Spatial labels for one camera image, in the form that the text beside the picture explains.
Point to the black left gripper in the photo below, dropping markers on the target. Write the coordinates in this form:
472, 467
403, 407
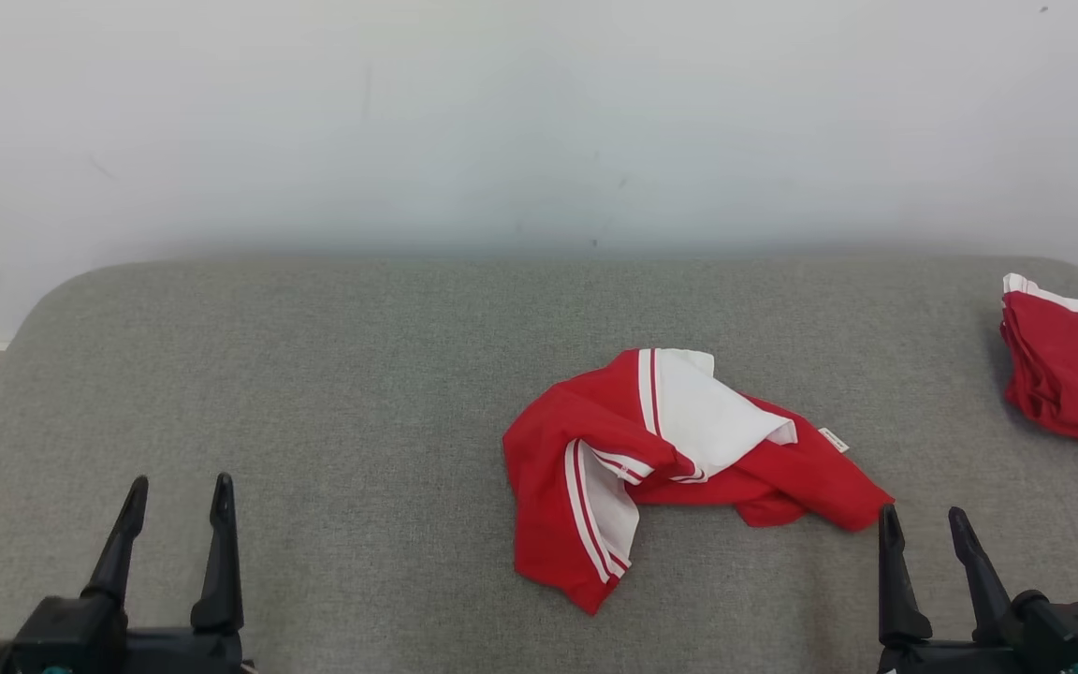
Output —
183, 655

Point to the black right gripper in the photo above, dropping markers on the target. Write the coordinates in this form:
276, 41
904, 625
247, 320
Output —
951, 660

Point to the red basketball jersey white trim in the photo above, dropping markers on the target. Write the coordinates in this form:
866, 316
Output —
689, 468

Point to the folded red garment white band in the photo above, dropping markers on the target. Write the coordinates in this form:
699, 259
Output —
1072, 374

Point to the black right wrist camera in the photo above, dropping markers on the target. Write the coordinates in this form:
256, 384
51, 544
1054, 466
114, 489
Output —
1068, 632

